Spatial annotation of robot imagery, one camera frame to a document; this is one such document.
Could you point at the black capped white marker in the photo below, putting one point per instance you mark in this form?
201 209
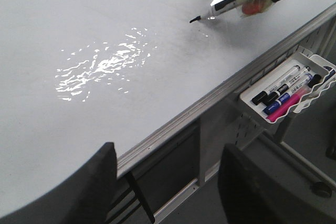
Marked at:
275 85

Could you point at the pink marker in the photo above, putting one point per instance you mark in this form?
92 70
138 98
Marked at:
294 99

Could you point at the white whiteboard with aluminium frame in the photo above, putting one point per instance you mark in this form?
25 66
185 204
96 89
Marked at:
78 73

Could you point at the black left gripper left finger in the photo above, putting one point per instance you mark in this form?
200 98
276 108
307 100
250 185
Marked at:
84 197

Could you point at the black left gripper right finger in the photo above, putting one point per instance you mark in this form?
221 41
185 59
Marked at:
249 195

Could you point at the white wavy marker tray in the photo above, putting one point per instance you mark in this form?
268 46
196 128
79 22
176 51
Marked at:
323 77

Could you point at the taped black whiteboard marker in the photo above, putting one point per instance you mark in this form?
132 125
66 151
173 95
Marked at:
248 8

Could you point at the blue deli whiteboard marker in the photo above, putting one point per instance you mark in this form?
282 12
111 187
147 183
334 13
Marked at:
283 98

